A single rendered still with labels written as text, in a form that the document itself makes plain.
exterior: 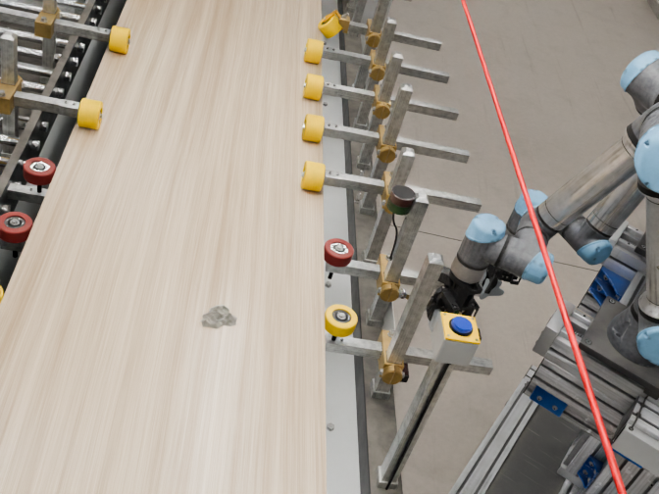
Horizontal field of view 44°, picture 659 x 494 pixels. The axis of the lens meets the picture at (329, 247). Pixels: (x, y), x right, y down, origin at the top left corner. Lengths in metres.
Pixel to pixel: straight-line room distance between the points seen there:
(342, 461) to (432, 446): 0.97
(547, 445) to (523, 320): 0.86
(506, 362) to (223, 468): 1.95
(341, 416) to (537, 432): 0.97
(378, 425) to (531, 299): 1.82
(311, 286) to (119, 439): 0.64
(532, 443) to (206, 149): 1.44
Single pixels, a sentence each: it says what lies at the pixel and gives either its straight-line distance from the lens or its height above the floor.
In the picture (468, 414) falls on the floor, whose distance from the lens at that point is 3.15.
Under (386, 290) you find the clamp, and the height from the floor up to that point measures 0.86.
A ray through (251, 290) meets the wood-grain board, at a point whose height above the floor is 0.90.
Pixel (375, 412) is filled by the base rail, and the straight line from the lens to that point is 2.07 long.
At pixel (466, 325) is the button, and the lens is 1.58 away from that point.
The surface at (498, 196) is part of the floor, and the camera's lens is 4.30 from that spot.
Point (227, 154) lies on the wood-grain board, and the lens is 2.39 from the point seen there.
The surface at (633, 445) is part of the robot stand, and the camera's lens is 2.02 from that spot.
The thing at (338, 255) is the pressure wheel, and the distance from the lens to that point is 2.13.
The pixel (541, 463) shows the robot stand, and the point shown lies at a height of 0.21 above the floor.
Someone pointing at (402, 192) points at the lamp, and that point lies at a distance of 1.99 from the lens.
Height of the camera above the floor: 2.26
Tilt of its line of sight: 39 degrees down
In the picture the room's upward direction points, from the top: 17 degrees clockwise
